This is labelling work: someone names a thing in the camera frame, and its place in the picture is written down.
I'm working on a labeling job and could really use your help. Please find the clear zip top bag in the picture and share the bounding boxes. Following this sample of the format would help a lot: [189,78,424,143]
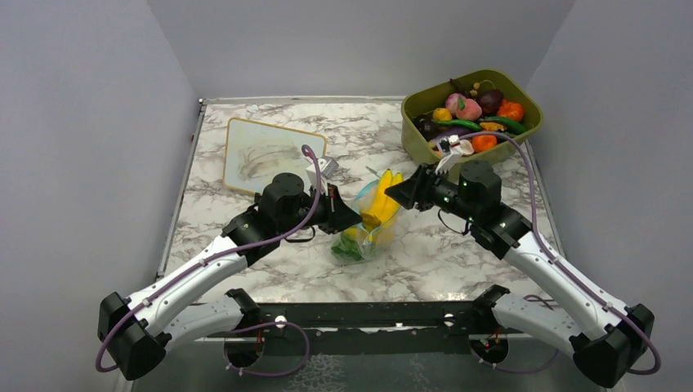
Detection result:
[331,180,400,264]

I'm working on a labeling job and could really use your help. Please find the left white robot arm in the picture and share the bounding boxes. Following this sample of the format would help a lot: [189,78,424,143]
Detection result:
[96,173,362,381]

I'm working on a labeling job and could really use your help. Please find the green white pen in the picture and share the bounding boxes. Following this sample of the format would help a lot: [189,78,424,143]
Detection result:
[365,166,382,179]

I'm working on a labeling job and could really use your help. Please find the pink peach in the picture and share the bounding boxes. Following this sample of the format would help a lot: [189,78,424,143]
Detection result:
[455,98,483,122]

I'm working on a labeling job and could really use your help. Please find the yellow banana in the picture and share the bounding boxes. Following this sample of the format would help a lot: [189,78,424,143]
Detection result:
[360,169,404,230]
[342,216,398,247]

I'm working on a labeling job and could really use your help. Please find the dark plum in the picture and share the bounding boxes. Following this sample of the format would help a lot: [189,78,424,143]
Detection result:
[413,114,440,141]

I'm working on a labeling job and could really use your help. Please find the pink purple onion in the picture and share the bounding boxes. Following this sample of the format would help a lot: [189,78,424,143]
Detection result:
[445,93,467,114]

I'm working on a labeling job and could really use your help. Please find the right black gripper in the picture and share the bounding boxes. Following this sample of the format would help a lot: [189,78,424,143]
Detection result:
[386,162,480,223]

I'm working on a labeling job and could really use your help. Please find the dark purple avocado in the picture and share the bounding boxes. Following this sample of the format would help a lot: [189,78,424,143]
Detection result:
[476,89,504,114]

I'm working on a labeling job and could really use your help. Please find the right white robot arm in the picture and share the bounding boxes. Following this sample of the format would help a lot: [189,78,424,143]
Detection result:
[385,161,655,388]

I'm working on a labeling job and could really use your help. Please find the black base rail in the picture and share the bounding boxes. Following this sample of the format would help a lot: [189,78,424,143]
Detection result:
[227,301,506,355]

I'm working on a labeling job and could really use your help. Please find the green lettuce leaf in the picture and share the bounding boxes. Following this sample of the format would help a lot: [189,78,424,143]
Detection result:
[331,237,364,263]

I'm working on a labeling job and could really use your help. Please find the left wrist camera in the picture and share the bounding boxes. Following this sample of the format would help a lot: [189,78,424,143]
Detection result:
[306,156,339,194]

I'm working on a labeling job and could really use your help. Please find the yellow orange mango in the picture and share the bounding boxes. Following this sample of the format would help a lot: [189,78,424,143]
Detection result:
[431,108,453,121]

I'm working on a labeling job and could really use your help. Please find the small whiteboard yellow frame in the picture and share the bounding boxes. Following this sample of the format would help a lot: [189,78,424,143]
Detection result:
[222,118,328,194]

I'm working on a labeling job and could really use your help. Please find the white mushroom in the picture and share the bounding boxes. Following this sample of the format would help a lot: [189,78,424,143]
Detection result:
[457,140,475,157]

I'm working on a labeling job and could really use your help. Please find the olive green plastic bin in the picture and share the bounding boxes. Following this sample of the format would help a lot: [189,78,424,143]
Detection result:
[401,69,543,163]

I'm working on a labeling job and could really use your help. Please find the orange tangerine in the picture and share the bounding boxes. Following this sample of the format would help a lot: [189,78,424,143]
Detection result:
[472,135,498,153]

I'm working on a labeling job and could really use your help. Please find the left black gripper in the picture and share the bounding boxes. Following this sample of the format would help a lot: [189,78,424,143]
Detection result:
[279,182,363,235]

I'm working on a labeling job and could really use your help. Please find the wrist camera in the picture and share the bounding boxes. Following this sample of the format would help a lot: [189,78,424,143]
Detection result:
[436,135,463,175]
[306,156,339,194]

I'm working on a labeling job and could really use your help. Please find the bumpy orange fruit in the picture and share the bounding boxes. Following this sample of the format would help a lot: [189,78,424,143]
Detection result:
[497,99,525,123]

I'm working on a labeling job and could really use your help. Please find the green chili pepper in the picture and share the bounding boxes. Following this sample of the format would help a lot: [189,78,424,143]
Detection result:
[434,119,483,131]

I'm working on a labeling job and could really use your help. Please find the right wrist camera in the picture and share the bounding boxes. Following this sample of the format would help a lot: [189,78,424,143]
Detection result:
[436,135,463,175]

